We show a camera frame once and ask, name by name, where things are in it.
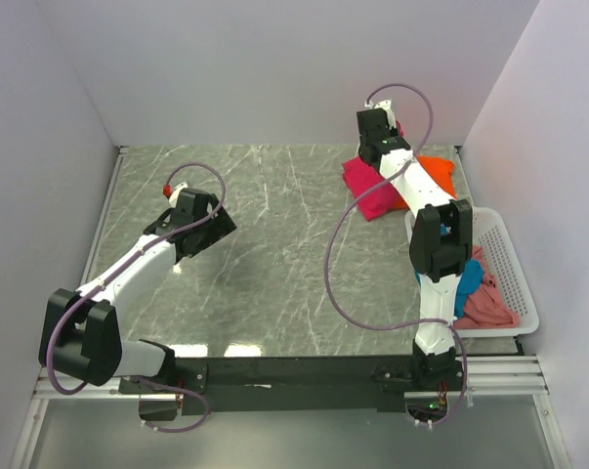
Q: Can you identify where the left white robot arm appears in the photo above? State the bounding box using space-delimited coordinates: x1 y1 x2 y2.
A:
38 185 236 386

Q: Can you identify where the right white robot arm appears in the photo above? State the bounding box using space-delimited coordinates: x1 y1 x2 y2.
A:
357 106 473 389

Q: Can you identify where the orange folded t shirt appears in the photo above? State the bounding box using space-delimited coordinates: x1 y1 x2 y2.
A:
417 155 456 197

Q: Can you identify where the white plastic laundry basket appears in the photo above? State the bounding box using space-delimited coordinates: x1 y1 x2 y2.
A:
403 206 540 338

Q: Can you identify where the teal t shirt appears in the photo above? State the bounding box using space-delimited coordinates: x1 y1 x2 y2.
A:
454 259 484 320

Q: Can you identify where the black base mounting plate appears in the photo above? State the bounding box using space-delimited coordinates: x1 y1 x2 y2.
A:
117 355 469 422

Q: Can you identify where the salmon pink t shirt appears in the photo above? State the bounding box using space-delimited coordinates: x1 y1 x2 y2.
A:
454 245 520 329

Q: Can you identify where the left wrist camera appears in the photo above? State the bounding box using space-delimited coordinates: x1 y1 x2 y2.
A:
162 182 188 207

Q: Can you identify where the aluminium rail frame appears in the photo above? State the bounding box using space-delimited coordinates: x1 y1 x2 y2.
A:
10 144 568 469

